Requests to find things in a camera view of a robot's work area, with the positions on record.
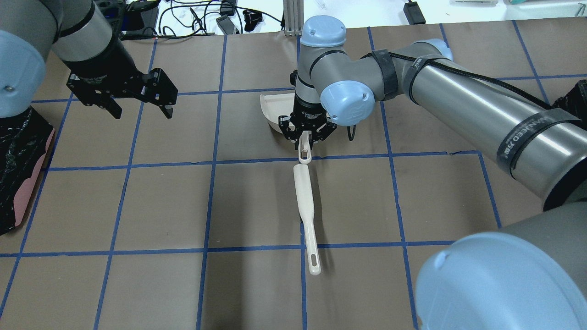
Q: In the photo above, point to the cream dustpan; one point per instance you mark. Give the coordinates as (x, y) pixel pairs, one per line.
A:
(278, 106)

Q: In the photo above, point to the cream hand brush black bristles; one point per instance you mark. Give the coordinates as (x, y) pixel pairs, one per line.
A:
(306, 208)

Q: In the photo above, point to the black lined trash bin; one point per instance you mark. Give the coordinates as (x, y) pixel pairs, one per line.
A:
(24, 143)

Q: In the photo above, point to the black power adapter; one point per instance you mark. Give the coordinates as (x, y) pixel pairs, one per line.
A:
(413, 13)

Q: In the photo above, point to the aluminium frame post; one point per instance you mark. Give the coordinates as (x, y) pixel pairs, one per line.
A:
(293, 17)

